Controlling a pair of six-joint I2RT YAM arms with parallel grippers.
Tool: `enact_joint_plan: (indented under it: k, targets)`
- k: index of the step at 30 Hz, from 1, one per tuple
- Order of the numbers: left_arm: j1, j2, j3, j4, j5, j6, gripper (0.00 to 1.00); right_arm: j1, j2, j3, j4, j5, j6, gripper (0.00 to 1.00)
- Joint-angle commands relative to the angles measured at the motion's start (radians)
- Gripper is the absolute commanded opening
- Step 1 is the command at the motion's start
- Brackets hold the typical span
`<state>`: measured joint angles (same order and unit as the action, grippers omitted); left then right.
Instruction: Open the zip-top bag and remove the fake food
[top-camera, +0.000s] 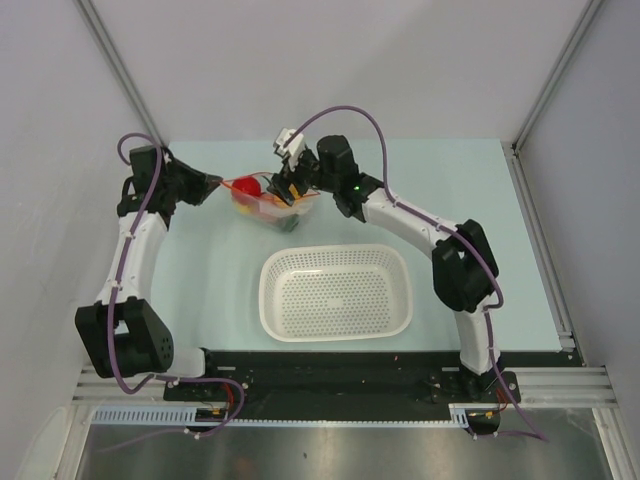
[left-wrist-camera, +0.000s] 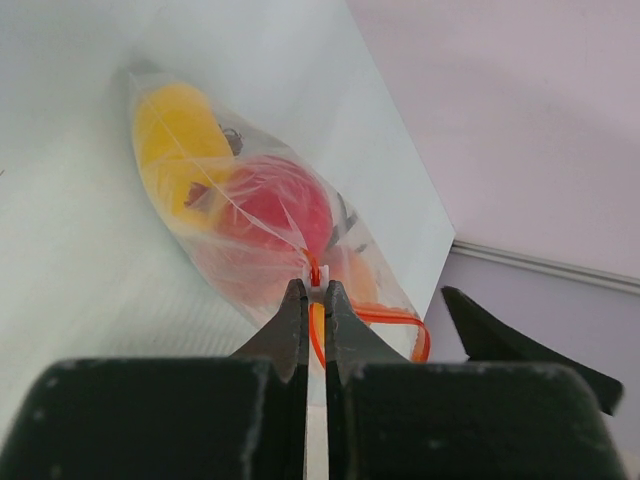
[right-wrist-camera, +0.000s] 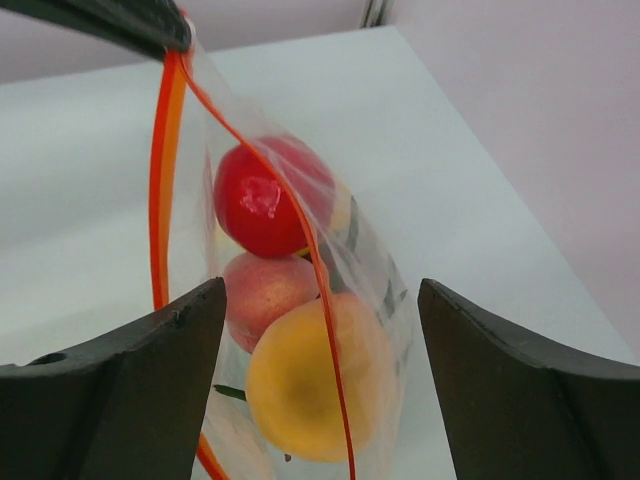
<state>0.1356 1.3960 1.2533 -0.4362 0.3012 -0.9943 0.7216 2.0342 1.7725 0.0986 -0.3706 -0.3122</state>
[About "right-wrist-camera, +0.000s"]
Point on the clear zip top bag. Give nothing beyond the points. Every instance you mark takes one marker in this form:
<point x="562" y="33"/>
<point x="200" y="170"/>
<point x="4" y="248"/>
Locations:
<point x="198" y="119"/>

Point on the fake pink peach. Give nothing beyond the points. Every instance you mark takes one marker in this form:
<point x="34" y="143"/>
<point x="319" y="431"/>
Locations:
<point x="260" y="290"/>

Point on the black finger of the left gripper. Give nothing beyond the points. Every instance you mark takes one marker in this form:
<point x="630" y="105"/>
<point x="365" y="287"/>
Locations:
<point x="149" y="27"/>

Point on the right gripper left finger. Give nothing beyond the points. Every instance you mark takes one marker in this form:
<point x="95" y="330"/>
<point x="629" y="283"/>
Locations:
<point x="128" y="404"/>

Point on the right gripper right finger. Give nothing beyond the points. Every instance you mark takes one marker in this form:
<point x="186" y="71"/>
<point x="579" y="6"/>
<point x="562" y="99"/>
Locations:
<point x="518" y="405"/>

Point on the fake orange fruit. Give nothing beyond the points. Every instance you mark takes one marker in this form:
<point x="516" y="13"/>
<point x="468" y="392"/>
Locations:
<point x="314" y="403"/>

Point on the fake yellow lemon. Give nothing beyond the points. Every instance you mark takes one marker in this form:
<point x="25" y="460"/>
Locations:
<point x="341" y="213"/>

